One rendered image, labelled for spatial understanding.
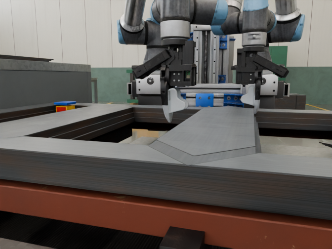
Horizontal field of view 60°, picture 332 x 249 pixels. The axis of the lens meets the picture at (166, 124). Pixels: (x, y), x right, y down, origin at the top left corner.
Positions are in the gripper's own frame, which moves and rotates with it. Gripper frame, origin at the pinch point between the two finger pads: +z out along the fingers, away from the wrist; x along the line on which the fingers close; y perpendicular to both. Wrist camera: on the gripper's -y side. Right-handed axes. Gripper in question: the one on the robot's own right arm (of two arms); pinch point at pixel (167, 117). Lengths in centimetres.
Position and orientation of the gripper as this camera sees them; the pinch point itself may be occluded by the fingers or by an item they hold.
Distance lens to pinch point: 77.7
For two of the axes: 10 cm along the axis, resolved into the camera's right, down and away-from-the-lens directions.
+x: 2.8, -1.6, 9.5
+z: 0.0, 9.9, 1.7
